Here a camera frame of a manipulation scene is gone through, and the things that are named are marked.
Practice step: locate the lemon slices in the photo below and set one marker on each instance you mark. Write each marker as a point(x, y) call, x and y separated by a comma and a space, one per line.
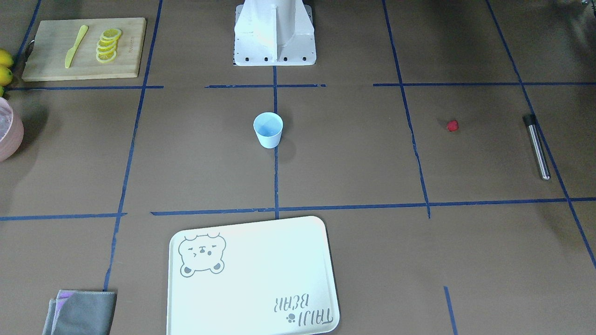
point(106, 47)

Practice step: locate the steel muddler black tip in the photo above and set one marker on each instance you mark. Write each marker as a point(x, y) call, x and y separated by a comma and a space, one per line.
point(531, 125)

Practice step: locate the grey folded cloth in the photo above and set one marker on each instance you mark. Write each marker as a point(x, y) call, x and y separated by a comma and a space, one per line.
point(79, 312)

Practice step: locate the yellow lemon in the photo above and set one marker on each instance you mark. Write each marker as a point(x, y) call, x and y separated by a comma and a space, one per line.
point(6, 76)
point(6, 59)

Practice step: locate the red strawberry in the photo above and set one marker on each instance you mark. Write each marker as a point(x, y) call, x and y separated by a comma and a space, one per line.
point(452, 126)

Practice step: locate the pink bowl of ice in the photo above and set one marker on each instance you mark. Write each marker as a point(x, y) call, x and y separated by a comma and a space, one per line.
point(12, 130)

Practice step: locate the light blue cup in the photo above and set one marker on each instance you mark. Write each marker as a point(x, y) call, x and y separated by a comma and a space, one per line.
point(268, 127)

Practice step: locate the white pedestal column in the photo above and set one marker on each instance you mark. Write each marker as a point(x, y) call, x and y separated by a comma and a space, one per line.
point(274, 33)

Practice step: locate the yellow lemon middle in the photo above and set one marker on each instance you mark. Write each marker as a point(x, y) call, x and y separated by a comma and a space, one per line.
point(6, 76)

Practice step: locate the wooden cutting board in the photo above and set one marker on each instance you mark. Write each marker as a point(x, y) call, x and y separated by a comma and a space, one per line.
point(54, 38)

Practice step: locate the cream bear tray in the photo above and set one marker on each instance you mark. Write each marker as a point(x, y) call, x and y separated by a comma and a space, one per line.
point(257, 278)

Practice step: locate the yellow plastic knife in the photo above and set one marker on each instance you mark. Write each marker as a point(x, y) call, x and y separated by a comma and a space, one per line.
point(72, 50)

